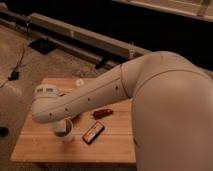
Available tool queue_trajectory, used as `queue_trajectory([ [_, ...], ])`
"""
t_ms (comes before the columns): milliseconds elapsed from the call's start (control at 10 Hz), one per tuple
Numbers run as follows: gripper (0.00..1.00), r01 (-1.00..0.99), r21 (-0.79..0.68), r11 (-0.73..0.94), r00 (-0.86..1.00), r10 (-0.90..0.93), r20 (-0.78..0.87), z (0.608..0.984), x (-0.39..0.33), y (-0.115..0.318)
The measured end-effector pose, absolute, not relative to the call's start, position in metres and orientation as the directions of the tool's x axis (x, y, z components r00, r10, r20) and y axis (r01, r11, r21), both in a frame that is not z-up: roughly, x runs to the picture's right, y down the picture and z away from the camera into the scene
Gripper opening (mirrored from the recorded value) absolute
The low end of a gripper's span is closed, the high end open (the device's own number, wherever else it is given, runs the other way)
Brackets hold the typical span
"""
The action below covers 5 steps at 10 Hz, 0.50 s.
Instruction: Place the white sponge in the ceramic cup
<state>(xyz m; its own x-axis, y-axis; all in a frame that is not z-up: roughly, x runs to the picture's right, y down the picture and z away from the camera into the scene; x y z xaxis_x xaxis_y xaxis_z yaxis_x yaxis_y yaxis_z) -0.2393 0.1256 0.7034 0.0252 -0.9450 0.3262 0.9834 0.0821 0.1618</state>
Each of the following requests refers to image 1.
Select small brown red object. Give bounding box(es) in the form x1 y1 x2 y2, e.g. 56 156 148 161
93 109 113 119

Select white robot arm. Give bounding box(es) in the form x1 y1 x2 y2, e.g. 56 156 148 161
32 51 213 171

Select black and red candy box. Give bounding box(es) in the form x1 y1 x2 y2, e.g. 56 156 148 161
82 121 105 144

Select white sponge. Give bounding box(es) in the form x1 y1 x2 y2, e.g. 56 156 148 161
53 120 66 132

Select light wooden table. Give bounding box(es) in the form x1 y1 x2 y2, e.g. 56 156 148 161
10 77 137 164

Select small white round object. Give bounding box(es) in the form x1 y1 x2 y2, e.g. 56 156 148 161
76 79 84 87

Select long grey metal rail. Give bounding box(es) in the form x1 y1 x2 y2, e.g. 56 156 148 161
0 4 150 59

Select black floor mat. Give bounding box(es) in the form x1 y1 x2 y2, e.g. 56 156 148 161
29 38 56 55

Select thin dark cable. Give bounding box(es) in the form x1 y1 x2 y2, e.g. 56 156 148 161
15 20 30 72

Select black floor device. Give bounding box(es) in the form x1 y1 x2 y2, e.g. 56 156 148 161
8 70 19 81

